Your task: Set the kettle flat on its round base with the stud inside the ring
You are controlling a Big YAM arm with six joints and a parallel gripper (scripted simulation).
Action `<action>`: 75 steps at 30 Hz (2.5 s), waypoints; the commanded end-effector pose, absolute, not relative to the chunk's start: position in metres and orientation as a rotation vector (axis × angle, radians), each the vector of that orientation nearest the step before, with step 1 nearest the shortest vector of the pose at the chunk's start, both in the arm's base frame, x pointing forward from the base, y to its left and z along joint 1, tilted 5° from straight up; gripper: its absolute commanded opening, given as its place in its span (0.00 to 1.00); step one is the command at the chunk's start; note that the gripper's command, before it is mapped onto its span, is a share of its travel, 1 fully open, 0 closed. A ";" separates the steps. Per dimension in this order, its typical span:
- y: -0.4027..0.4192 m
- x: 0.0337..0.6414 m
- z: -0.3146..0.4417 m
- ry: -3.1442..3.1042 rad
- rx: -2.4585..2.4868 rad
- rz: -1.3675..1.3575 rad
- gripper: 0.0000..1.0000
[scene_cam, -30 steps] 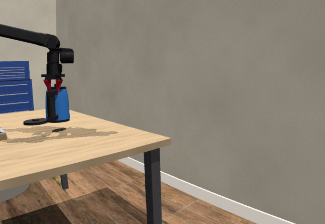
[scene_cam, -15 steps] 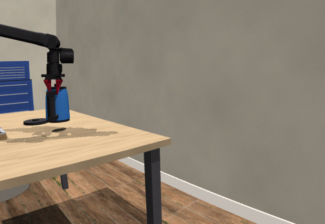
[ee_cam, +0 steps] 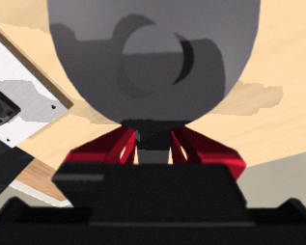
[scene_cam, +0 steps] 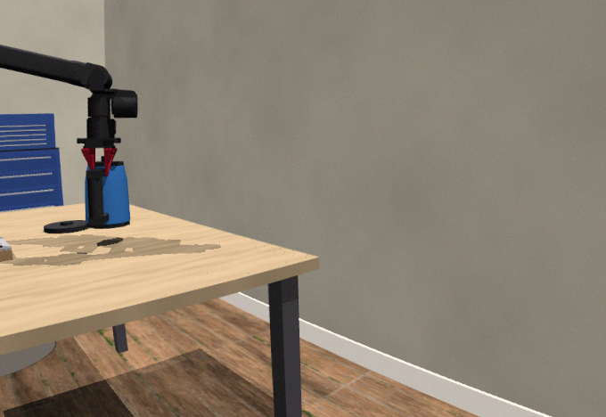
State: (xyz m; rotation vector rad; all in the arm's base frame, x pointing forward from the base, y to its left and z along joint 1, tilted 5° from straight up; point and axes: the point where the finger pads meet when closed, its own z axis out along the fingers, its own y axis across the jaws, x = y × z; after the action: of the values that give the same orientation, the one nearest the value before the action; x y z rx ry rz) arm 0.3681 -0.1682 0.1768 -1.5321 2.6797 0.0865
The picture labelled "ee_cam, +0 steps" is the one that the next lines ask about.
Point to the blue kettle with black lid and handle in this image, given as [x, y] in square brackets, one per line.
[153, 65]

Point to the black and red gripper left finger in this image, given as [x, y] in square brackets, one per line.
[107, 147]

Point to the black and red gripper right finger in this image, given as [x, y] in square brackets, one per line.
[200, 148]

